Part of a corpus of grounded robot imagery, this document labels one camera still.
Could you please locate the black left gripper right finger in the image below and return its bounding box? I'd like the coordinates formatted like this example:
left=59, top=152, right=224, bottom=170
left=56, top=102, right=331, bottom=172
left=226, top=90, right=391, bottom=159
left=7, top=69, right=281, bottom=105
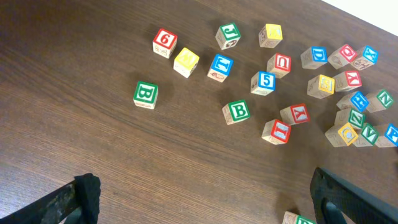
left=310, top=167, right=397, bottom=224

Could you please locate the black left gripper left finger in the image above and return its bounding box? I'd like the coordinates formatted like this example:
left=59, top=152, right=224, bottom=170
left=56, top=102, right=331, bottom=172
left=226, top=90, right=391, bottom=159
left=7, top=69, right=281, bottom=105
left=1, top=173, right=101, bottom=224

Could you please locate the yellow S wooden block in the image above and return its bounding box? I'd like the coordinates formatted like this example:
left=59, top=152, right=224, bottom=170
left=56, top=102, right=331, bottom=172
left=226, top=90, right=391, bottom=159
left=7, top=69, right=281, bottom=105
left=282, top=211, right=316, bottom=224

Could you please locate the green R wooden block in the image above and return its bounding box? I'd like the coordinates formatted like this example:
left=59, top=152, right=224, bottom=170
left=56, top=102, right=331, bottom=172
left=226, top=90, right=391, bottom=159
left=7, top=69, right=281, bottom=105
left=133, top=81, right=159, bottom=110

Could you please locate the yellow C wooden block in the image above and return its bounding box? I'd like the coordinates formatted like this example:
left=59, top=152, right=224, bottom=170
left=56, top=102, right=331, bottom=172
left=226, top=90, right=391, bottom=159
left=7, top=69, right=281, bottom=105
left=325, top=123, right=358, bottom=147

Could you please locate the green V wooden block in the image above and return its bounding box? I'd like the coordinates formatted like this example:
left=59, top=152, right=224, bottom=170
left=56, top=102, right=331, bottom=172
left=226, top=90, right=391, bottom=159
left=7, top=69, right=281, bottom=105
left=353, top=123, right=379, bottom=147

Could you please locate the blue P wooden block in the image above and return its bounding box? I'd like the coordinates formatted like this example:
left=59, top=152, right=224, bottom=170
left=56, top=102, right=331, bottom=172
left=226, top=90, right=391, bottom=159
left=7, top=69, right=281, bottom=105
left=375, top=123, right=397, bottom=147

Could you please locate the green Z wooden block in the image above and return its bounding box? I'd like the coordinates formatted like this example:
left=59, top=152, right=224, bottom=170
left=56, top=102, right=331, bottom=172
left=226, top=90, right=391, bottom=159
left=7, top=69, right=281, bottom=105
left=334, top=108, right=366, bottom=129

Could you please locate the red I wooden block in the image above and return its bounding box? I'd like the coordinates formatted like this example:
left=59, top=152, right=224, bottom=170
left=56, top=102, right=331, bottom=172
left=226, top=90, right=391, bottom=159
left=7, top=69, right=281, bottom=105
left=261, top=119, right=291, bottom=145

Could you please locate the red K wooden block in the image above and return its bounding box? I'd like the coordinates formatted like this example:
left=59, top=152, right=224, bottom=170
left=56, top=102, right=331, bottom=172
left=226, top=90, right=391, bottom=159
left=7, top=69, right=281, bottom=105
left=280, top=103, right=310, bottom=125

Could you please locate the blue H wooden block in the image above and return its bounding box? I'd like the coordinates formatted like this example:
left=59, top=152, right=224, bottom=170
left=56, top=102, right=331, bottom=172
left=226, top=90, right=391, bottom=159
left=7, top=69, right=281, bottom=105
left=336, top=91, right=369, bottom=112

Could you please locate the green N wooden block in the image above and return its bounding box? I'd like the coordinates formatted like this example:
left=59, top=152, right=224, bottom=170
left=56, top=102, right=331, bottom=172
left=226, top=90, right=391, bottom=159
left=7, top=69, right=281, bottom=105
left=366, top=89, right=394, bottom=113

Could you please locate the yellow middle wooden block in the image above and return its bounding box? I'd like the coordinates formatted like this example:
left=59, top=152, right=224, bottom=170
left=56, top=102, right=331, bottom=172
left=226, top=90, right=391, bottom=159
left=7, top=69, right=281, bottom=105
left=307, top=75, right=335, bottom=99

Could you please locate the red X wooden block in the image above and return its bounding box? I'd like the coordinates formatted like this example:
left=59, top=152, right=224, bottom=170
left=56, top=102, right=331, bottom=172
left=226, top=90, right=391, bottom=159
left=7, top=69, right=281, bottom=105
left=333, top=71, right=362, bottom=92

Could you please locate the green B wooden block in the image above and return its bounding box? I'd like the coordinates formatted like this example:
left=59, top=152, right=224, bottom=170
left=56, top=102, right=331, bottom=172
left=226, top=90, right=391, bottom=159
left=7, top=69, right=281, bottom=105
left=222, top=100, right=251, bottom=125

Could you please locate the blue 5 wooden block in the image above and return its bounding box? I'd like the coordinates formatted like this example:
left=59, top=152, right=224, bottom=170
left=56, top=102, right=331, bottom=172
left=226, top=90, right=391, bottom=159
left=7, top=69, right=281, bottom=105
left=251, top=71, right=275, bottom=96

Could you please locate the red Q wooden block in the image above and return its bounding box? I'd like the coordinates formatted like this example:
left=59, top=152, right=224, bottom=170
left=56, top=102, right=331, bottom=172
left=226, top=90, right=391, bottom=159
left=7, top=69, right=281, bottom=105
left=328, top=44, right=358, bottom=69

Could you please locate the blue D wooden block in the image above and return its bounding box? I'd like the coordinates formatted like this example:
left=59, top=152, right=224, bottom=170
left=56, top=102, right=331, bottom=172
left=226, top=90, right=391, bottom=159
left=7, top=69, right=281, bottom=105
left=300, top=46, right=328, bottom=70

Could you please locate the red U wooden block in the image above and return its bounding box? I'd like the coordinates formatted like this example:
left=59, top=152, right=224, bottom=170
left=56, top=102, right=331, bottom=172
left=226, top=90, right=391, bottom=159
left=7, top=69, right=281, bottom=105
left=267, top=53, right=292, bottom=78

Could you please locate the blue X wooden block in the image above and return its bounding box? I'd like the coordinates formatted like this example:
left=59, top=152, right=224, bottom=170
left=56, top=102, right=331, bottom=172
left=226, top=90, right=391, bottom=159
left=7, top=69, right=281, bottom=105
left=350, top=45, right=379, bottom=71

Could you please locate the blue I wooden block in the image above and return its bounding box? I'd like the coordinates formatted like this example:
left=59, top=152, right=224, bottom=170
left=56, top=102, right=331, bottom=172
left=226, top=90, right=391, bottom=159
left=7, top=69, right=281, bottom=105
left=207, top=54, right=234, bottom=82

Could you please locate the yellow W wooden block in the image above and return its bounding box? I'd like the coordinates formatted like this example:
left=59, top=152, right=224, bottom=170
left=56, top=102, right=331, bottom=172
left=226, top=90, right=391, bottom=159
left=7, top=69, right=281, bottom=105
left=174, top=47, right=200, bottom=78

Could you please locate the yellow top wooden block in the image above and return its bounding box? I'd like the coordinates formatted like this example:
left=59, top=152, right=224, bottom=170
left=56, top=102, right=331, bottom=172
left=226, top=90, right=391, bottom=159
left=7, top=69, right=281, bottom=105
left=259, top=24, right=283, bottom=49

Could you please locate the red 6 wooden block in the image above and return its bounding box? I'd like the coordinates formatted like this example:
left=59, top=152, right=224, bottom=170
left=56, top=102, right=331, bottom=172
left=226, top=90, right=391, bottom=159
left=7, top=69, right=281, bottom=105
left=152, top=28, right=178, bottom=58

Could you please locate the green J wooden block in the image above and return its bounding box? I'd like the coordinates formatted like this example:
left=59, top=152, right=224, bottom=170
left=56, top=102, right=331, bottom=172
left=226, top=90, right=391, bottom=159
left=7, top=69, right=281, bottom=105
left=215, top=22, right=241, bottom=50

